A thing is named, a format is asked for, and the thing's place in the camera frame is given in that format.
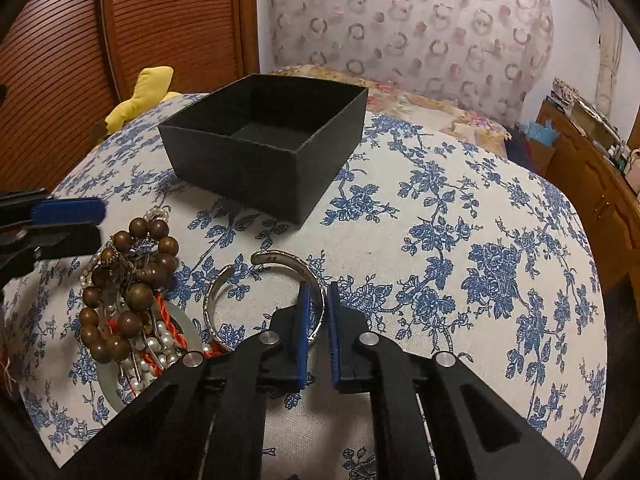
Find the blue paper bag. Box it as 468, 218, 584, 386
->
518, 120, 560, 146

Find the blue floral white cloth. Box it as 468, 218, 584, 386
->
3, 94, 608, 479

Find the yellow Pikachu plush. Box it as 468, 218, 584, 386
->
105, 66, 180, 134

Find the wooden side cabinet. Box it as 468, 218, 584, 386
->
536, 99, 639, 290

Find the red braided cord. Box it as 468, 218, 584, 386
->
106, 292, 224, 378

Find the brown louvered wardrobe door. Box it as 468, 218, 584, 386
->
1, 0, 259, 191

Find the silver cuff bracelet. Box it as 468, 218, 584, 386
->
204, 249, 327, 354

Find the brown wooden bead bracelet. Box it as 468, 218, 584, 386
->
78, 216, 180, 365

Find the floral quilt on bed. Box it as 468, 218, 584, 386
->
270, 64, 511, 141

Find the black square jewelry box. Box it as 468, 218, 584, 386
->
158, 74, 368, 226

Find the pink circle pattern curtain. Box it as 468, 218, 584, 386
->
269, 0, 553, 124

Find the dark blue bed sheet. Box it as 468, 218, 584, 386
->
504, 136, 540, 174

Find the pale jade bangle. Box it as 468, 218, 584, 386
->
96, 301, 202, 413

